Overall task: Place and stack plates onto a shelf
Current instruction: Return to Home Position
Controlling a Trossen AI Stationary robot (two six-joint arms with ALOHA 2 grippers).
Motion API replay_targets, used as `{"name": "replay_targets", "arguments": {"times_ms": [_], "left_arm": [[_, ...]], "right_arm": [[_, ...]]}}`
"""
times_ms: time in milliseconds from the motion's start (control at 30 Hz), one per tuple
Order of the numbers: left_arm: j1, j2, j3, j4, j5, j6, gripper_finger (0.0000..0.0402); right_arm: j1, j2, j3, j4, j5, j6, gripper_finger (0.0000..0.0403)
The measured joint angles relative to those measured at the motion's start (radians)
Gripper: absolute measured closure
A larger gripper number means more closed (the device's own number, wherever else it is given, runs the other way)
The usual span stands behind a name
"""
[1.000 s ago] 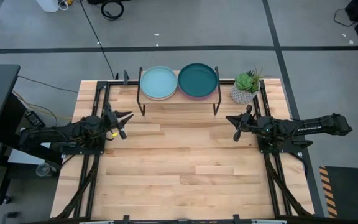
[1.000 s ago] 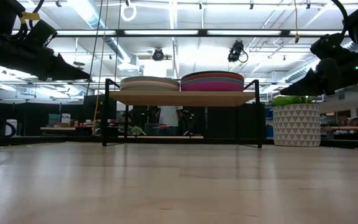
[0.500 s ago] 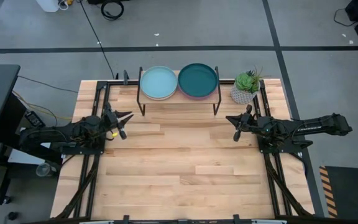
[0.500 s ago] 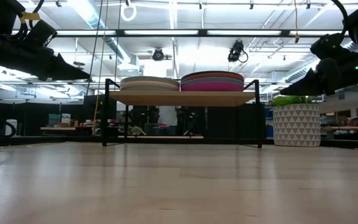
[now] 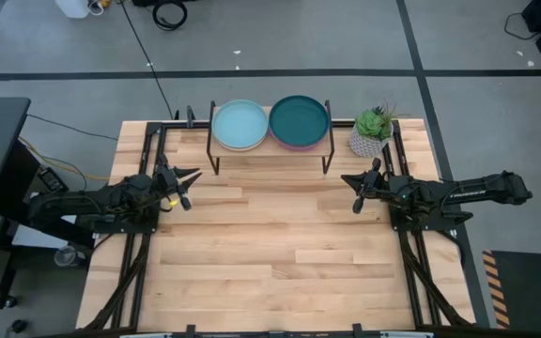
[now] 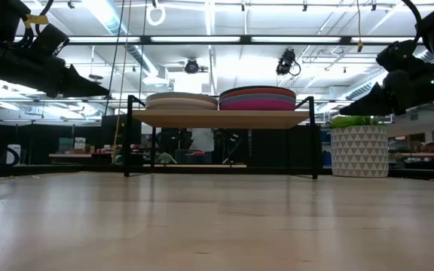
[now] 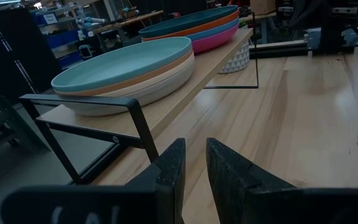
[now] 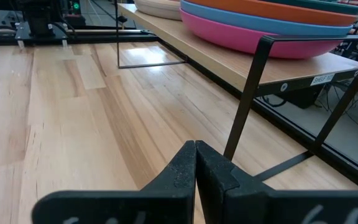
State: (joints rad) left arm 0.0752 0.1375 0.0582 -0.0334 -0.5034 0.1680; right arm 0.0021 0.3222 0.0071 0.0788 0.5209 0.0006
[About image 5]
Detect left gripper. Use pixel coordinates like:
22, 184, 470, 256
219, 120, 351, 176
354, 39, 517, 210
153, 154, 203, 198

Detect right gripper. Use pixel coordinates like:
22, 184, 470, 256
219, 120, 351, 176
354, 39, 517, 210
340, 157, 390, 199

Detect pink plate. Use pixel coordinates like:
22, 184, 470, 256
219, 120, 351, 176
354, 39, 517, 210
270, 133, 331, 152

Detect light grey-blue plate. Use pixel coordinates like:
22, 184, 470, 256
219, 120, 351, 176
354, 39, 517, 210
210, 99, 271, 150

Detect dark teal plate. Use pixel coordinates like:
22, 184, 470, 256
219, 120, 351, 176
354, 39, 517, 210
268, 95, 332, 149

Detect wooden shelf black metal legs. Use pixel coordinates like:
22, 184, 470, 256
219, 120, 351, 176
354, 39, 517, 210
206, 100, 336, 176

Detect succulent in white pot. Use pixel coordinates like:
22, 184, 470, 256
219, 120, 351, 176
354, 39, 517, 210
348, 99, 410, 159

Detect black power adapter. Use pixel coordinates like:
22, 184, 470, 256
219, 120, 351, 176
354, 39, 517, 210
38, 166, 70, 193

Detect clear glass jar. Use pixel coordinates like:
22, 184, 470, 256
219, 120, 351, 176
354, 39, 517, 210
54, 244, 87, 269

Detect white panel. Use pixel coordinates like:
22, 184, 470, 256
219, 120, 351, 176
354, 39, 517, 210
10, 213, 85, 251

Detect black mat hazard stripes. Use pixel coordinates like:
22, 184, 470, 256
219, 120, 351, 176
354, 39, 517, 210
481, 250, 541, 330

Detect white container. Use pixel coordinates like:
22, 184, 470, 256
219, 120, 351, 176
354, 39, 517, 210
54, 0, 91, 20

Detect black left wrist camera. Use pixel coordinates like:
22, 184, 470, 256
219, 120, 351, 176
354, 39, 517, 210
178, 186, 193, 211

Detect black metal table frame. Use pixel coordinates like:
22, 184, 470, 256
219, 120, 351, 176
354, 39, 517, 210
82, 119, 476, 338

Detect yellow cable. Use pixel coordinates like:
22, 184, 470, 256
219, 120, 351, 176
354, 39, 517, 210
18, 135, 112, 182

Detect thin black floor cable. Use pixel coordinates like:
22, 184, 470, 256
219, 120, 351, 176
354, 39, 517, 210
25, 114, 119, 142

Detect long black floor cable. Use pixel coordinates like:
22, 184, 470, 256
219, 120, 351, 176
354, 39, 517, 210
118, 0, 177, 119

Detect coiled black cable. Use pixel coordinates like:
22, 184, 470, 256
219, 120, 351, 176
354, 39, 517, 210
151, 0, 189, 32

